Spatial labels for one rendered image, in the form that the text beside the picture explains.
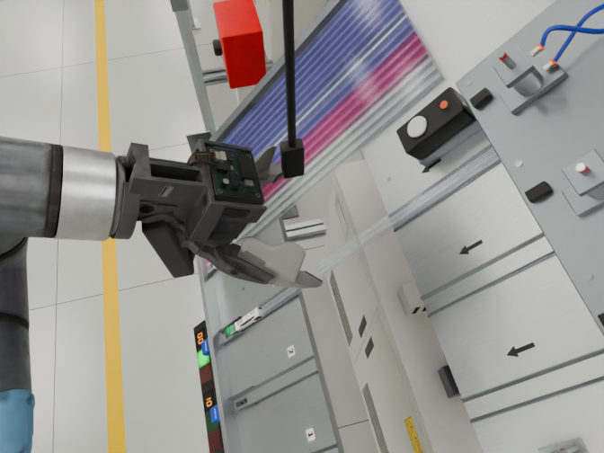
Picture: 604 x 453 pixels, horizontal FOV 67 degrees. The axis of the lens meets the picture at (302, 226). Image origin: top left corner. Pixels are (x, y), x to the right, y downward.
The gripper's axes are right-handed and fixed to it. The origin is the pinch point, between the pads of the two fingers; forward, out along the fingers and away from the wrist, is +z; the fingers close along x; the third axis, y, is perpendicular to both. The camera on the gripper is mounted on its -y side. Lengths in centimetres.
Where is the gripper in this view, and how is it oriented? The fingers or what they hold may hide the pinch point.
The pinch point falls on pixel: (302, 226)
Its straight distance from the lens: 51.1
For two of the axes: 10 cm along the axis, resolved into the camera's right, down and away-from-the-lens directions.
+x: -2.4, -8.4, 4.9
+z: 8.4, 0.7, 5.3
